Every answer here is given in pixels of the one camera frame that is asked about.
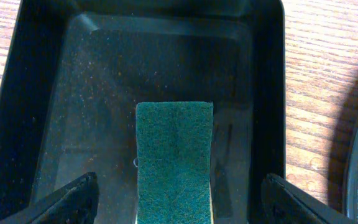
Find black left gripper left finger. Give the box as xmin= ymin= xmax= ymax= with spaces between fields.
xmin=0 ymin=171 xmax=101 ymax=224

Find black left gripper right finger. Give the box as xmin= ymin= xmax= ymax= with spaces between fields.
xmin=261 ymin=174 xmax=355 ymax=224

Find yellow sponge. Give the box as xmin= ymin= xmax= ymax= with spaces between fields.
xmin=135 ymin=101 xmax=213 ymax=224

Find black rectangular tray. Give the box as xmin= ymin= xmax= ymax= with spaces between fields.
xmin=0 ymin=0 xmax=285 ymax=223

